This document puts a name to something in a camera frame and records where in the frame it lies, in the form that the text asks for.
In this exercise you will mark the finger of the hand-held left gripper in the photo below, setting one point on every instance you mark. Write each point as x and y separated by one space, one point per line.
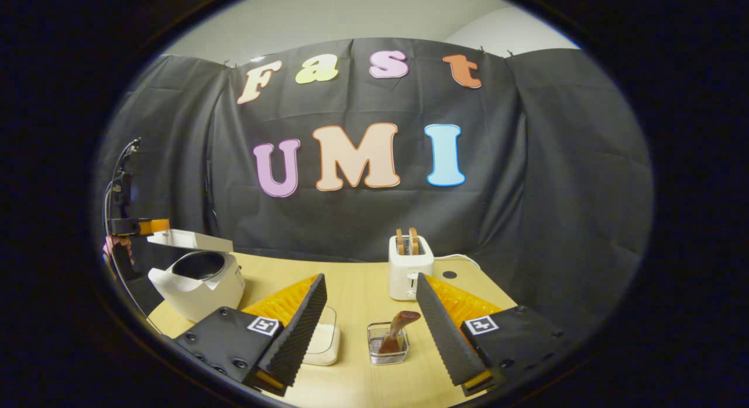
149 226

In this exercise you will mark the white toaster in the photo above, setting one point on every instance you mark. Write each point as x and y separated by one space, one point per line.
406 279

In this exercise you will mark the black backdrop cloth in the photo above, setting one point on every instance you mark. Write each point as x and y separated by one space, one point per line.
374 220

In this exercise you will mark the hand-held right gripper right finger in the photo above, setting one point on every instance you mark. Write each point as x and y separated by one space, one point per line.
445 332

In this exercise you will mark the clear plastic rice container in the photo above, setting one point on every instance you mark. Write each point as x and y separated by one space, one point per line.
325 343

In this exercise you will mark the brown wooden spoon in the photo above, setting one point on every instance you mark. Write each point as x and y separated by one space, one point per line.
401 323

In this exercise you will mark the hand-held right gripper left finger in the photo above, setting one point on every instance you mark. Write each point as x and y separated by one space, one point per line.
295 332

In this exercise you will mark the white rice cooker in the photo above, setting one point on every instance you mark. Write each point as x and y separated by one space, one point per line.
205 294

